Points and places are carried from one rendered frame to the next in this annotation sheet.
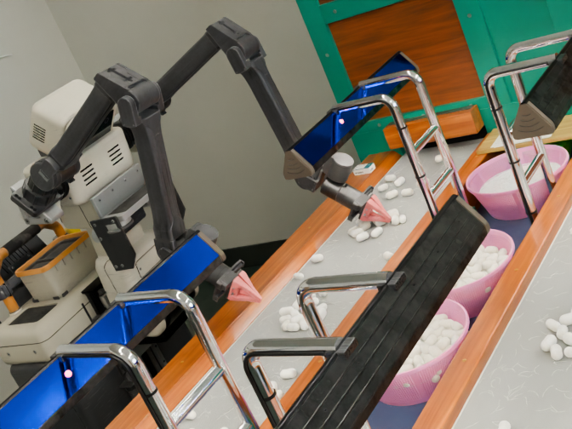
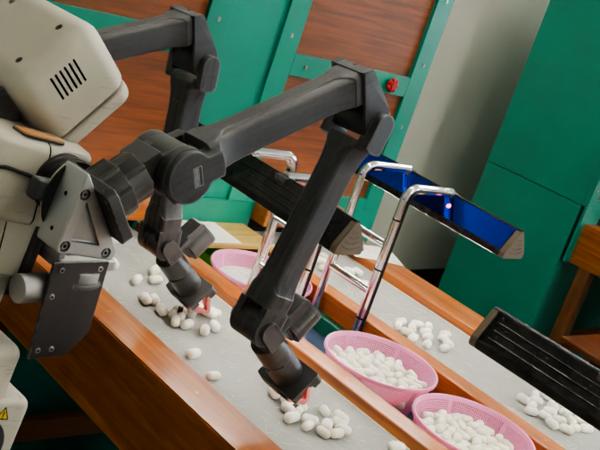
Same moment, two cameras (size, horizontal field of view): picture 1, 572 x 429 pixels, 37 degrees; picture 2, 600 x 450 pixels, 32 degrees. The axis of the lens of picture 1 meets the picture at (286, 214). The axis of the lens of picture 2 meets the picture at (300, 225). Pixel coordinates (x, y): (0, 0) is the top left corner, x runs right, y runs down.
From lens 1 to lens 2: 2.69 m
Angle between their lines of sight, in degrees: 83
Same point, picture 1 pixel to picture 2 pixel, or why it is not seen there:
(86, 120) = (304, 118)
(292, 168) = (349, 243)
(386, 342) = not seen: outside the picture
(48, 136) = (80, 92)
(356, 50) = not seen: hidden behind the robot
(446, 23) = (166, 91)
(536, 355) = (554, 433)
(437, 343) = (487, 433)
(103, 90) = (361, 93)
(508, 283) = (460, 380)
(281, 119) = not seen: hidden behind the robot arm
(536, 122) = (520, 248)
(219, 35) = (204, 32)
